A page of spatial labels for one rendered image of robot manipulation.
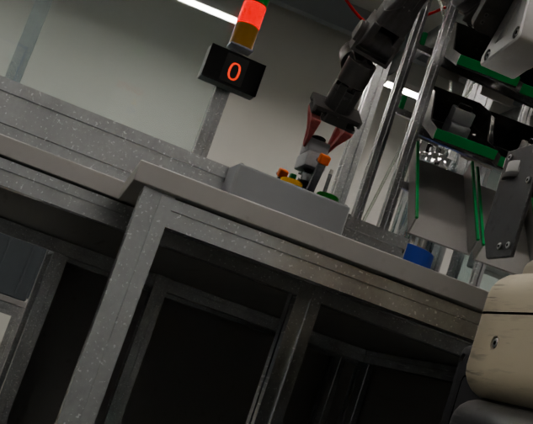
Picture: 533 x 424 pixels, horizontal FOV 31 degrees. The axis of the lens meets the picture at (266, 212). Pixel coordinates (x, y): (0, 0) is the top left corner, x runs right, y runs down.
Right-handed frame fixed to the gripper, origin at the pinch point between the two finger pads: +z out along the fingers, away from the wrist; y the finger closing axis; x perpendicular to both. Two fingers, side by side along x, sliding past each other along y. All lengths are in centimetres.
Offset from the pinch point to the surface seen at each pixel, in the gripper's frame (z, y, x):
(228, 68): -2.9, 20.2, -13.5
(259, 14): -13.4, 17.7, -21.8
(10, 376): 123, 33, -50
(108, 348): 10, 32, 69
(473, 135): -9.1, -35.9, -18.6
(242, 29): -9.8, 20.1, -19.1
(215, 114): 6.8, 18.7, -11.7
